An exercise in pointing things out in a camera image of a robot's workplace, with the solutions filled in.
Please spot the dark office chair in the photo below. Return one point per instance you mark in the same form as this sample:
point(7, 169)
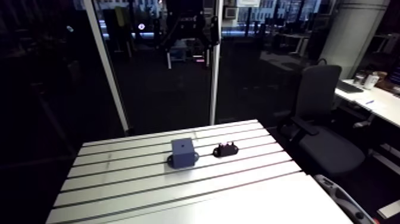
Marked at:
point(322, 144)

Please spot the white slanted post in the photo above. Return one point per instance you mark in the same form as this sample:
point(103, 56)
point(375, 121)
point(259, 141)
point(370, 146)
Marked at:
point(107, 68)

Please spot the black keyboard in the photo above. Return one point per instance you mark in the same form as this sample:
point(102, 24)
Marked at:
point(349, 87)

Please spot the pale holed strip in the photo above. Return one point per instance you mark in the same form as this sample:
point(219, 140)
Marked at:
point(343, 197)

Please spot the white desk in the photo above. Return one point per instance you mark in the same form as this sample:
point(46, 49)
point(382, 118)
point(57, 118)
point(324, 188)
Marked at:
point(381, 104)

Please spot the white cup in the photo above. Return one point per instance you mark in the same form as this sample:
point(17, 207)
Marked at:
point(371, 81)

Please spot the dark blue-grey block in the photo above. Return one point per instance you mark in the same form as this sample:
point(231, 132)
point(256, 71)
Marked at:
point(182, 153)

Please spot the white upright post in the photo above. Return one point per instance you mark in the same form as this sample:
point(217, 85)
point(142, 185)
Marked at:
point(215, 78)

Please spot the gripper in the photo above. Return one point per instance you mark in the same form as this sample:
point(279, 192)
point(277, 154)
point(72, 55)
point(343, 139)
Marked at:
point(184, 9)

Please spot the blue pen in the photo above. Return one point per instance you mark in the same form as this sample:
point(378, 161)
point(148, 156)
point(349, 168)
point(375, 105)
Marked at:
point(370, 102)

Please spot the black oval holder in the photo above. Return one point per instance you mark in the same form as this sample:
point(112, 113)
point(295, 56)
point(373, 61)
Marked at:
point(225, 151)

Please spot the grey round column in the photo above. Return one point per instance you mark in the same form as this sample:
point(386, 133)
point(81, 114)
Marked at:
point(353, 34)

